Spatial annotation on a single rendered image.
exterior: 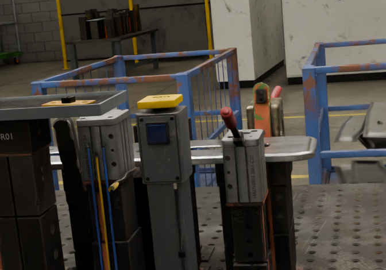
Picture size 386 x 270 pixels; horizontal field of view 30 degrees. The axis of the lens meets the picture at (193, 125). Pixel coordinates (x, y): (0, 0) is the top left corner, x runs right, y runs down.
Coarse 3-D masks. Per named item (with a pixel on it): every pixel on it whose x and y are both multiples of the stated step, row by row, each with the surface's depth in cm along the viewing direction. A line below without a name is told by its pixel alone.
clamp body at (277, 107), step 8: (272, 104) 159; (280, 104) 162; (248, 112) 159; (272, 112) 158; (280, 112) 161; (248, 120) 160; (272, 120) 158; (280, 120) 161; (248, 128) 160; (272, 128) 159; (280, 128) 160; (280, 136) 159
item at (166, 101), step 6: (150, 96) 117; (156, 96) 116; (162, 96) 115; (168, 96) 115; (174, 96) 114; (180, 96) 115; (138, 102) 112; (144, 102) 112; (150, 102) 111; (156, 102) 111; (162, 102) 111; (168, 102) 111; (174, 102) 111; (138, 108) 112; (144, 108) 112; (150, 108) 112; (156, 108) 112; (162, 108) 113; (168, 108) 114
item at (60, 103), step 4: (68, 96) 116; (72, 96) 116; (64, 100) 115; (68, 100) 115; (72, 100) 115; (88, 100) 116; (92, 100) 116; (44, 104) 116; (48, 104) 116; (52, 104) 115; (56, 104) 115; (60, 104) 115; (64, 104) 114; (68, 104) 114; (72, 104) 113; (76, 104) 113; (80, 104) 113; (84, 104) 113; (88, 104) 114
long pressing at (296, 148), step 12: (192, 144) 153; (204, 144) 152; (216, 144) 151; (264, 144) 148; (276, 144) 146; (288, 144) 145; (300, 144) 144; (312, 144) 145; (192, 156) 141; (204, 156) 140; (216, 156) 139; (276, 156) 137; (288, 156) 136; (300, 156) 136; (312, 156) 138; (60, 168) 147
